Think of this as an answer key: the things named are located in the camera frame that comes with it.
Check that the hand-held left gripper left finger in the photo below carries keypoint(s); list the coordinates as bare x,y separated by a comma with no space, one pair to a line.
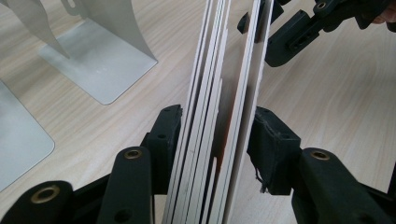
163,149

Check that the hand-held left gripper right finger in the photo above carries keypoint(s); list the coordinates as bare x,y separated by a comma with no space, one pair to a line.
274,155

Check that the white board book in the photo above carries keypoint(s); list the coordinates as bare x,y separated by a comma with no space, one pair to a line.
202,124

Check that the grey metal bookend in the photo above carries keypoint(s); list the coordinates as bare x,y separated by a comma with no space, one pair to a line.
18,140
102,65

